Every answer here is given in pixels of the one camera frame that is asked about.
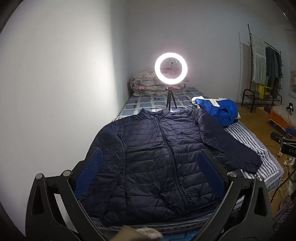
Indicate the dark hanging clothes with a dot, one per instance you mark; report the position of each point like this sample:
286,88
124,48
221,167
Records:
274,69

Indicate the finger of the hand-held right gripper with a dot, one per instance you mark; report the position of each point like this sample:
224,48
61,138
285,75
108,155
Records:
291,131
276,136

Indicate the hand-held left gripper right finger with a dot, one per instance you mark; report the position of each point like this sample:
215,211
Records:
209,172

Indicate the navy puffer jacket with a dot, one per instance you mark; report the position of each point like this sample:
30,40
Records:
150,157

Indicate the yellow box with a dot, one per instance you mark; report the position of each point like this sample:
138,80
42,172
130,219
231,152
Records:
264,91

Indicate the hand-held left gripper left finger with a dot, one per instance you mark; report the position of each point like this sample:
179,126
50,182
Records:
92,168

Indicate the orange upholstered bench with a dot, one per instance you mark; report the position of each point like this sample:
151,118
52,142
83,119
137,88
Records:
281,114

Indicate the folded floral quilt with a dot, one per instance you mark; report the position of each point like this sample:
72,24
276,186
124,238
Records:
143,84

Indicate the black tripod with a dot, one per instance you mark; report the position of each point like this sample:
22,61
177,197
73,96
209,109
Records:
169,99

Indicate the blue and white jacket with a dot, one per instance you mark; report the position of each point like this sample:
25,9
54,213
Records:
222,111

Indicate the beige fuzzy cloth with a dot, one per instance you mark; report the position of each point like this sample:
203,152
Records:
141,234

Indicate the black clothes rack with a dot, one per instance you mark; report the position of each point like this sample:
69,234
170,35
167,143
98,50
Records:
249,95

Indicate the striped hanging cloth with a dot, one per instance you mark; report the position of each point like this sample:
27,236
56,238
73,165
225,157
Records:
258,58

